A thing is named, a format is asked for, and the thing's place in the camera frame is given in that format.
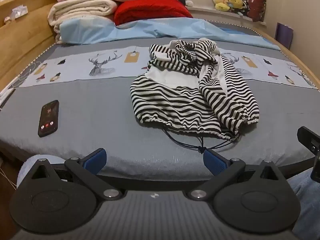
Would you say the black smartphone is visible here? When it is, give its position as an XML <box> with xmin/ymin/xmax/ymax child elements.
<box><xmin>37</xmin><ymin>100</ymin><xmax>60</xmax><ymax>138</ymax></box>

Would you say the red cushion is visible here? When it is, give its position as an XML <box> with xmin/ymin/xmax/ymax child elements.
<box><xmin>247</xmin><ymin>0</ymin><xmax>266</xmax><ymax>22</ymax></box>

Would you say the yellow plush toy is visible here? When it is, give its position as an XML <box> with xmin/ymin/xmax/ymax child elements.
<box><xmin>212</xmin><ymin>0</ymin><xmax>230</xmax><ymax>12</ymax></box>
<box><xmin>229</xmin><ymin>0</ymin><xmax>243</xmax><ymax>12</ymax></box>

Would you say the red blanket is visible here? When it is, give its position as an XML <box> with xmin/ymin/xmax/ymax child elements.
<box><xmin>114</xmin><ymin>0</ymin><xmax>194</xmax><ymax>27</ymax></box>

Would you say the person's right leg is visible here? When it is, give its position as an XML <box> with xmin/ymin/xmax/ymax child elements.
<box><xmin>286</xmin><ymin>171</ymin><xmax>320</xmax><ymax>240</ymax></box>

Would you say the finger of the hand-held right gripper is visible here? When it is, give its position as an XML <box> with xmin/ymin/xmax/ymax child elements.
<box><xmin>297</xmin><ymin>126</ymin><xmax>320</xmax><ymax>180</ymax></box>

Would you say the window sill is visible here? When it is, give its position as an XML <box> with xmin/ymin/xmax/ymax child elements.
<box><xmin>187</xmin><ymin>6</ymin><xmax>268</xmax><ymax>27</ymax></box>

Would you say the cream folded blanket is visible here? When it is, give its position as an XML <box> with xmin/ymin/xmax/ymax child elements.
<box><xmin>47</xmin><ymin>0</ymin><xmax>118</xmax><ymax>27</ymax></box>

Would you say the clear plastic bag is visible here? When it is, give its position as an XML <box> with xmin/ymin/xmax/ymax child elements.
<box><xmin>11</xmin><ymin>4</ymin><xmax>28</xmax><ymax>19</ymax></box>

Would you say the light blue blanket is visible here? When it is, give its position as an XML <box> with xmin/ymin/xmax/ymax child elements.
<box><xmin>59</xmin><ymin>18</ymin><xmax>280</xmax><ymax>50</ymax></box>

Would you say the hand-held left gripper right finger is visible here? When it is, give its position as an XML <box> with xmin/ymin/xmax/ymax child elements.
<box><xmin>187</xmin><ymin>149</ymin><xmax>290</xmax><ymax>202</ymax></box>

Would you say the wooden headboard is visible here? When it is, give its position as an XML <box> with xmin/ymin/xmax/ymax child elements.
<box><xmin>0</xmin><ymin>0</ymin><xmax>67</xmax><ymax>90</ymax></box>

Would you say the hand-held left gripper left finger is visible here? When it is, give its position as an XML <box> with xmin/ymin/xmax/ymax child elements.
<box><xmin>19</xmin><ymin>148</ymin><xmax>123</xmax><ymax>201</ymax></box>

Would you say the black white striped garment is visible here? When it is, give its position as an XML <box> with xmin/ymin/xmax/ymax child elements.
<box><xmin>130</xmin><ymin>37</ymin><xmax>260</xmax><ymax>154</ymax></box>

